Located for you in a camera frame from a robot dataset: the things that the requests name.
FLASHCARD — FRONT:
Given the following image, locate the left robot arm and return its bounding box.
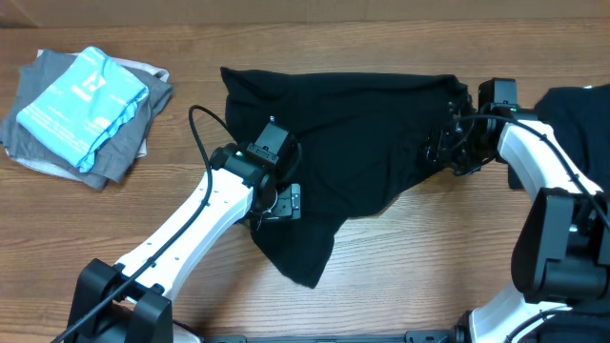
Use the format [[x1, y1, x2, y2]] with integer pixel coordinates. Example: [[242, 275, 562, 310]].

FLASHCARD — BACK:
[[57, 122, 301, 342]]

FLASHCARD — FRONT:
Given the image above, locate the folded dark grey shirt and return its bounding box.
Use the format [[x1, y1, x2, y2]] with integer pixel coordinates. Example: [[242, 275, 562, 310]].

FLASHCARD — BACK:
[[0, 49, 174, 192]]

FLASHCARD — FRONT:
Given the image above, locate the pile of black clothes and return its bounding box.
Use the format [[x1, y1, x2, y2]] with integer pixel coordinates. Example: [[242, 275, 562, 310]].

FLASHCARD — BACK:
[[507, 84, 610, 343]]

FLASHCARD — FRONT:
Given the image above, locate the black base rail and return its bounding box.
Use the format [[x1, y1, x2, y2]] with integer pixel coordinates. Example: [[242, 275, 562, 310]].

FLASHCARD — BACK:
[[174, 327, 471, 343]]

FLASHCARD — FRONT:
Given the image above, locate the black polo shirt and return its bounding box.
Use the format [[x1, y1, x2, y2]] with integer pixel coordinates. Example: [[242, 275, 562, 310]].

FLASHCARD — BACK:
[[221, 68, 470, 288]]

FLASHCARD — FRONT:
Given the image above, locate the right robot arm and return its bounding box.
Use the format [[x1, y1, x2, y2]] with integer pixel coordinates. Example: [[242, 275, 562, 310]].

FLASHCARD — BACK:
[[425, 78, 609, 342]]

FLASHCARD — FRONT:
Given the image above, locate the folded light blue shirt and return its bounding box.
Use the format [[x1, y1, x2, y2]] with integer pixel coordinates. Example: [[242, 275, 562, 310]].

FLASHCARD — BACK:
[[16, 47, 149, 172]]

